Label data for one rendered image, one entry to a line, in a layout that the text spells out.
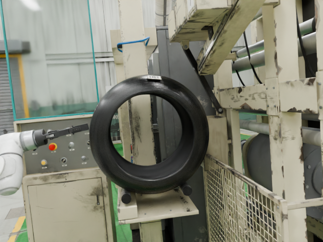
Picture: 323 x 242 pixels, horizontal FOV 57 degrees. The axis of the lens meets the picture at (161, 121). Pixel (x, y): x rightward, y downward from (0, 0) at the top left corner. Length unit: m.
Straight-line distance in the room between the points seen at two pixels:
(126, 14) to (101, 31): 8.95
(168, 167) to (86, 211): 0.76
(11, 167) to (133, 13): 1.00
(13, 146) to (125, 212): 0.57
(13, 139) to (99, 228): 0.98
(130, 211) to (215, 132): 0.65
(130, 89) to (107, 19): 9.54
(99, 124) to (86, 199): 0.89
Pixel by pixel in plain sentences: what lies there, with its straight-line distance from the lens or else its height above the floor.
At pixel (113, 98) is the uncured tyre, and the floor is 1.35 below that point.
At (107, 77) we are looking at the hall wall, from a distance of 10.44.
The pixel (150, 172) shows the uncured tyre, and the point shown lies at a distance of 1.61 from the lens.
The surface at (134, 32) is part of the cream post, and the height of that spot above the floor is 1.71.
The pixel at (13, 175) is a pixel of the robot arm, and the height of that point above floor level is 1.07.
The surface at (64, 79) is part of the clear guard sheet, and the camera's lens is 2.06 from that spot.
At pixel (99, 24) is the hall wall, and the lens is 10.73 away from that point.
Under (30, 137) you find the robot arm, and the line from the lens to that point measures 1.44.
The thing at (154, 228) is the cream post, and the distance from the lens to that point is 1.84.
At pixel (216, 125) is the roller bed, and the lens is 1.69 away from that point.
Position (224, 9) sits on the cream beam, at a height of 1.64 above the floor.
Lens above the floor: 1.34
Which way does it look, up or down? 4 degrees down
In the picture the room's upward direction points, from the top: 5 degrees counter-clockwise
